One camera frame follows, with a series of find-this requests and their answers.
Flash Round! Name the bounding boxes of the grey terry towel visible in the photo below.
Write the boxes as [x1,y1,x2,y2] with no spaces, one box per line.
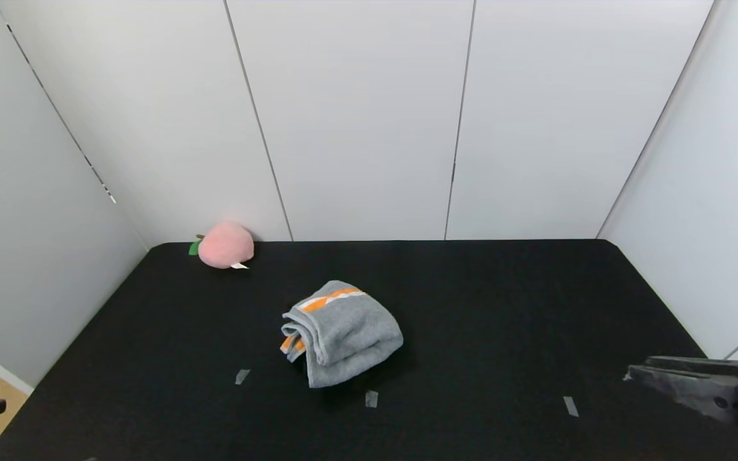
[280,280,404,389]

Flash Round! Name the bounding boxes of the pink plush peach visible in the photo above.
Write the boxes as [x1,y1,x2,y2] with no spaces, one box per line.
[189,222,256,270]

